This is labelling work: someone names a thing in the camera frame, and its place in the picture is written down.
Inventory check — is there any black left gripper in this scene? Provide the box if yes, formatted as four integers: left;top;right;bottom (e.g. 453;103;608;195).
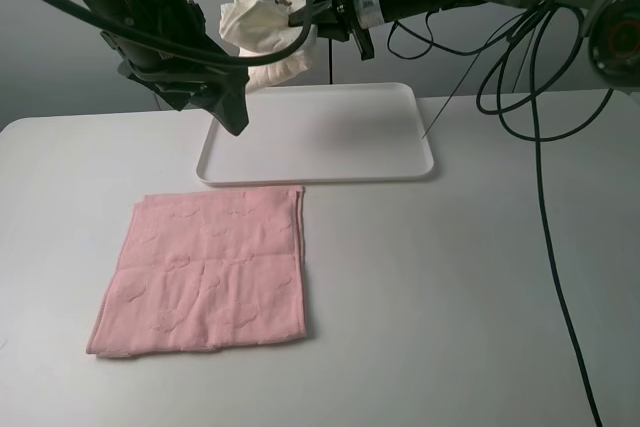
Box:
99;0;249;136

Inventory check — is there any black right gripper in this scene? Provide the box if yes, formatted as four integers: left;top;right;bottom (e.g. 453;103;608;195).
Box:
288;0;375;60

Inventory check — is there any white towel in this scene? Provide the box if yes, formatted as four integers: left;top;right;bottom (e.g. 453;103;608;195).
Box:
219;0;317;94

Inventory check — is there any pink towel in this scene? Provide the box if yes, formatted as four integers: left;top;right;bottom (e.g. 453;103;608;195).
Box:
86;186;307;358

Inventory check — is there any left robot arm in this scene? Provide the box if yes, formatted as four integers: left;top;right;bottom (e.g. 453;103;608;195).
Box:
82;0;249;136

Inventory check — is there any white plastic tray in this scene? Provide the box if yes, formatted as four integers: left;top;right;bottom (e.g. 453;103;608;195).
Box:
196;83;434;187

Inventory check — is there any left camera cable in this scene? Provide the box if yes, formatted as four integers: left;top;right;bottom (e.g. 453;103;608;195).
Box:
0;0;316;68

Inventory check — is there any camera cable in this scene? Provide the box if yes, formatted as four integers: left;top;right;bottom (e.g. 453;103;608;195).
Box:
387;0;619;427
0;0;316;68

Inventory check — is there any right camera cable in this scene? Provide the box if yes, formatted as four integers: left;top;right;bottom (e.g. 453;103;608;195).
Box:
387;0;619;427

